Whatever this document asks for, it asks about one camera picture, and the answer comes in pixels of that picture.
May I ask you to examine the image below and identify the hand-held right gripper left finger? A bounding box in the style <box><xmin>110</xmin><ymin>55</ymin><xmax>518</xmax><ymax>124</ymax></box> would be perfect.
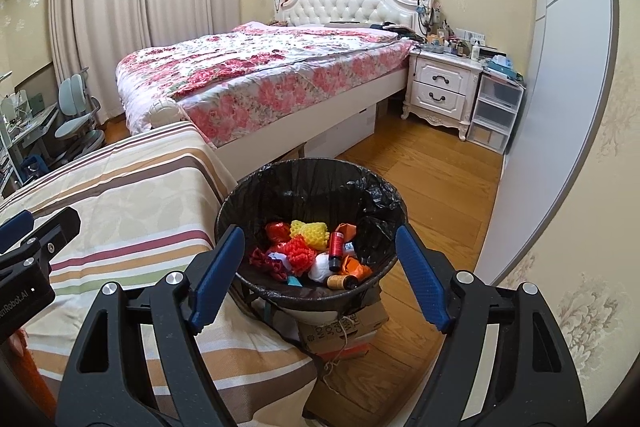
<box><xmin>55</xmin><ymin>223</ymin><xmax>247</xmax><ymax>427</ymax></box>

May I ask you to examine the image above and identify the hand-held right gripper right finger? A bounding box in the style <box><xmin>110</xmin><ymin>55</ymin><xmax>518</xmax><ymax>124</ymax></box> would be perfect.
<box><xmin>394</xmin><ymin>223</ymin><xmax>588</xmax><ymax>427</ymax></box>

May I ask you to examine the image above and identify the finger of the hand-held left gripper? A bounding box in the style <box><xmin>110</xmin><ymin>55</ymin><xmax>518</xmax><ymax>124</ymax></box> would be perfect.
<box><xmin>0</xmin><ymin>209</ymin><xmax>36</xmax><ymax>254</ymax></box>
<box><xmin>0</xmin><ymin>207</ymin><xmax>82</xmax><ymax>274</ymax></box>

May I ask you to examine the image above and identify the dark red satin ribbon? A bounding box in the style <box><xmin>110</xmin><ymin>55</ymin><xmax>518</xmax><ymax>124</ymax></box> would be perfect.
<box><xmin>249</xmin><ymin>247</ymin><xmax>286</xmax><ymax>280</ymax></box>

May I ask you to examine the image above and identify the pale purple wrapper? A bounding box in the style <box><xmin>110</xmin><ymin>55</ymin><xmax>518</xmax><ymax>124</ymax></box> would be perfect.
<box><xmin>267</xmin><ymin>243</ymin><xmax>293</xmax><ymax>269</ymax></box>

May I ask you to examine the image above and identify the orange wrapper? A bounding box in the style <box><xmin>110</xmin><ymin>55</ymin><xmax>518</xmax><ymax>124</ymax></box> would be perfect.
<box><xmin>342</xmin><ymin>257</ymin><xmax>373</xmax><ymax>280</ymax></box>

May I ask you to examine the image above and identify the brown bottle with yellow label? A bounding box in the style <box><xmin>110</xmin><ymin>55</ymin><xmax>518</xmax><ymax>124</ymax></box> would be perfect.
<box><xmin>326</xmin><ymin>274</ymin><xmax>358</xmax><ymax>292</ymax></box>

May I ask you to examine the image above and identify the red foam fruit net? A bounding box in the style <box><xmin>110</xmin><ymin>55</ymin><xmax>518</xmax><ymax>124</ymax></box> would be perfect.
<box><xmin>285</xmin><ymin>237</ymin><xmax>323</xmax><ymax>278</ymax></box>

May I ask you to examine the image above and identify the red bottle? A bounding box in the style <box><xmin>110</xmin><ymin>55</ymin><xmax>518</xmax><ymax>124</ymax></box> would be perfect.
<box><xmin>327</xmin><ymin>231</ymin><xmax>346</xmax><ymax>270</ymax></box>

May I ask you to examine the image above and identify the white paper towel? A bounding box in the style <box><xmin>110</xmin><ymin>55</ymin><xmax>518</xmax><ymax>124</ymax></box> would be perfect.
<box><xmin>307</xmin><ymin>252</ymin><xmax>341</xmax><ymax>284</ymax></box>

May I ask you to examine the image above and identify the yellow foam fruit net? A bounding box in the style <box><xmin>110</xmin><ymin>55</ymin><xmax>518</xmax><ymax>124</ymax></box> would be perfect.
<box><xmin>290</xmin><ymin>219</ymin><xmax>329</xmax><ymax>251</ymax></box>

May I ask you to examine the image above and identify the trash bin with black bag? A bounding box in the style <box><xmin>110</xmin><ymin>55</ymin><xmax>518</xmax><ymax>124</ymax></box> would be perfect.
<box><xmin>215</xmin><ymin>158</ymin><xmax>408</xmax><ymax>313</ymax></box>

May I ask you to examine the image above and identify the striped bedsheet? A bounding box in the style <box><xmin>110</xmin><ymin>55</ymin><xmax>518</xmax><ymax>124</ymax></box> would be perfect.
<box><xmin>0</xmin><ymin>122</ymin><xmax>318</xmax><ymax>427</ymax></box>

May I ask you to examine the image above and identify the printed brown cardboard box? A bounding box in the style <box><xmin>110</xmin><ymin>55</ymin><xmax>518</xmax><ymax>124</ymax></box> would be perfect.
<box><xmin>297</xmin><ymin>289</ymin><xmax>391</xmax><ymax>355</ymax></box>

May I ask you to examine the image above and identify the grey-blue desk chair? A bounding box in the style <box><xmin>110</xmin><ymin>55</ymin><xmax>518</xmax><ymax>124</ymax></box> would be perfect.
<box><xmin>54</xmin><ymin>67</ymin><xmax>107</xmax><ymax>158</ymax></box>

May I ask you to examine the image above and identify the white desk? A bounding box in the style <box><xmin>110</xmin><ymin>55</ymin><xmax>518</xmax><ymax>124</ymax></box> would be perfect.
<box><xmin>0</xmin><ymin>104</ymin><xmax>58</xmax><ymax>158</ymax></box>

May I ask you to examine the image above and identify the white rounded bedpost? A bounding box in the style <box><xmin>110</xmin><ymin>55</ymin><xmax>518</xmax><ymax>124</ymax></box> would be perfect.
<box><xmin>150</xmin><ymin>99</ymin><xmax>185</xmax><ymax>128</ymax></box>

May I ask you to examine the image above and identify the white storage box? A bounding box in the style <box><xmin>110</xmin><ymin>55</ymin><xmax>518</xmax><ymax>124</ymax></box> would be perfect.
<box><xmin>305</xmin><ymin>103</ymin><xmax>377</xmax><ymax>158</ymax></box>

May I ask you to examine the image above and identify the clear plastic drawer unit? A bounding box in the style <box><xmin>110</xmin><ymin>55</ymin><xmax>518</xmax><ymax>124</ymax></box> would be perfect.
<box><xmin>465</xmin><ymin>74</ymin><xmax>526</xmax><ymax>155</ymax></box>

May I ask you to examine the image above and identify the white nightstand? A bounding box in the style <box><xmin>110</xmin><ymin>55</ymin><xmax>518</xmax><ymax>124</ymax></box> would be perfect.
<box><xmin>402</xmin><ymin>49</ymin><xmax>483</xmax><ymax>140</ymax></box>

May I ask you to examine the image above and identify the white wardrobe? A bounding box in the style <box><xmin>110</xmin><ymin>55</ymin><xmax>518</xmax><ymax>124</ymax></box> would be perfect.
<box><xmin>472</xmin><ymin>0</ymin><xmax>632</xmax><ymax>303</ymax></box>

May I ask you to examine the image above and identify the pink floral blanket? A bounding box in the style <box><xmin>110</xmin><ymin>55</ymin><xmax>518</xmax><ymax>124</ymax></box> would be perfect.
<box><xmin>116</xmin><ymin>21</ymin><xmax>418</xmax><ymax>148</ymax></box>

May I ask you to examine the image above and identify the teal box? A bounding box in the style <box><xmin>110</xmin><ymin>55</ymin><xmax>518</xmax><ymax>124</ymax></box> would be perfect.
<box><xmin>486</xmin><ymin>54</ymin><xmax>526</xmax><ymax>85</ymax></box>

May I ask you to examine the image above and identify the cluster of small toiletries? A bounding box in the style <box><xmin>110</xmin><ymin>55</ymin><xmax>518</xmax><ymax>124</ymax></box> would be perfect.
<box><xmin>422</xmin><ymin>24</ymin><xmax>488</xmax><ymax>58</ymax></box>

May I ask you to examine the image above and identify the dark cloth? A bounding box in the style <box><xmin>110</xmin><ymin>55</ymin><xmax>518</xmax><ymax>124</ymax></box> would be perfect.
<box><xmin>370</xmin><ymin>22</ymin><xmax>417</xmax><ymax>40</ymax></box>

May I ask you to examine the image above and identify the white tufted bed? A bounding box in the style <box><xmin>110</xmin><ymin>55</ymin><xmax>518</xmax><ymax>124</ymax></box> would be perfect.
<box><xmin>115</xmin><ymin>0</ymin><xmax>433</xmax><ymax>168</ymax></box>

